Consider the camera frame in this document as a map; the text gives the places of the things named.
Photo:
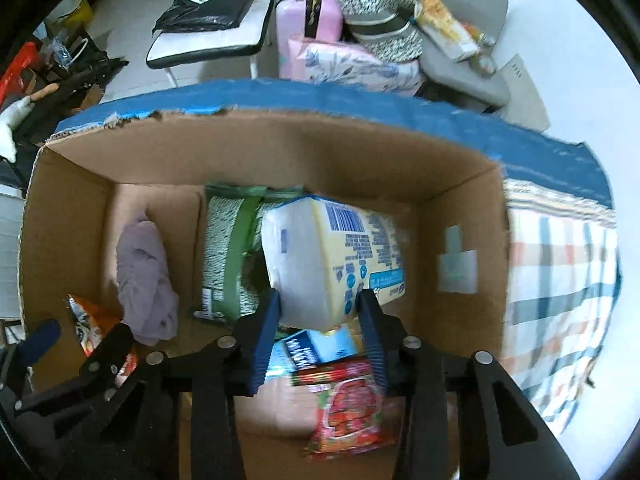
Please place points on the small cardboard box on floor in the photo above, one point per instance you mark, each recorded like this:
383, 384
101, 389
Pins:
93, 96

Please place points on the pink suitcase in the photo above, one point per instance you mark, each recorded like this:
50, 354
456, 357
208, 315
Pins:
313, 19

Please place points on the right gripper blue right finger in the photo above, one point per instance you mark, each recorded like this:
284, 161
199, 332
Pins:
382, 336

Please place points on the white goose plush toy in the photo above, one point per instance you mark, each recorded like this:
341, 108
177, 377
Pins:
12, 117

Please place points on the grey upholstered chair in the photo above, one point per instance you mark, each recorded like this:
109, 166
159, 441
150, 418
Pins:
455, 82

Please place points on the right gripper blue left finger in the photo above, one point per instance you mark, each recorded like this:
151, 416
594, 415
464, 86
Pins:
255, 335

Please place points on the red plastic bag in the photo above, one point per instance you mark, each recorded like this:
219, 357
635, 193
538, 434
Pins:
11, 81

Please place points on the red snack packet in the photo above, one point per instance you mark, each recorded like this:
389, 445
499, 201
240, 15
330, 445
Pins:
352, 414

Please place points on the grey chair at left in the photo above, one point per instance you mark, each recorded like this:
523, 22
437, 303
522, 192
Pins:
11, 215

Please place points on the yellow white tissue pack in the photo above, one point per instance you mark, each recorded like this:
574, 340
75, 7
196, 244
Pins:
320, 253

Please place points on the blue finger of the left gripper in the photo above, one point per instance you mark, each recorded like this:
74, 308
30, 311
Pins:
96, 375
37, 344

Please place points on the white flat board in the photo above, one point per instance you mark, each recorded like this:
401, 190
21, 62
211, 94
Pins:
525, 107

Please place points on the yellow orange snack bag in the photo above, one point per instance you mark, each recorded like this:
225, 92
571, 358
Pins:
447, 33

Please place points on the blue Nestle sachet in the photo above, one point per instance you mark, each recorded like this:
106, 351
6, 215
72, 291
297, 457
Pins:
309, 348

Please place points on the patterned grey tote bag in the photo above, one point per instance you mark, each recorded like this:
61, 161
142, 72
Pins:
384, 28

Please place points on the brown cardboard box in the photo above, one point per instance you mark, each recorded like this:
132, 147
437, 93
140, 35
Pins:
172, 408

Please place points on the green wet wipes pack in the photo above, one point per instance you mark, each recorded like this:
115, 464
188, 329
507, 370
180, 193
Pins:
234, 274

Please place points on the orange cartoon snack bag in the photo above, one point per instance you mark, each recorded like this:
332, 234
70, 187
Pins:
92, 322

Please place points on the yellow bin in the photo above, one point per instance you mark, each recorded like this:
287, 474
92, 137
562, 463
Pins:
81, 15

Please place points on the plaid blue tablecloth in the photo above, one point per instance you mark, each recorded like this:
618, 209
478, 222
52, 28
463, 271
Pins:
565, 278

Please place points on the purple cloth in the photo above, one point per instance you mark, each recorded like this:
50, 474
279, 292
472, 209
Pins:
144, 290

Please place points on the white black chair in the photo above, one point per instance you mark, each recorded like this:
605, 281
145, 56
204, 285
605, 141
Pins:
180, 48

